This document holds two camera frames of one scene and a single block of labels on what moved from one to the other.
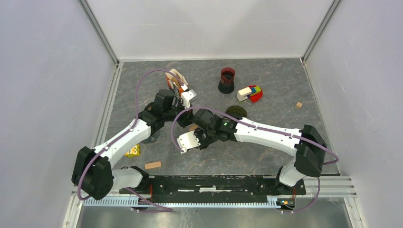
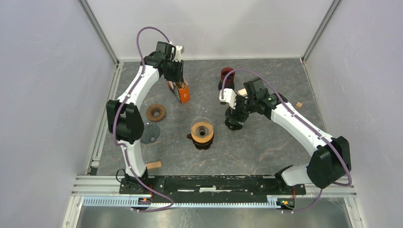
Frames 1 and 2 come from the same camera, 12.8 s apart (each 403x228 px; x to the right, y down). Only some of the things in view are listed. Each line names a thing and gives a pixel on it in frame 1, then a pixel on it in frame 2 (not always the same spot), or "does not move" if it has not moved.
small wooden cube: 298,105 does not move
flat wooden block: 152,165 does not move
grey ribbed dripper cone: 153,138 does not move
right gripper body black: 206,137 → 242,109
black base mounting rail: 214,189 does not move
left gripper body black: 182,118 → 174,71
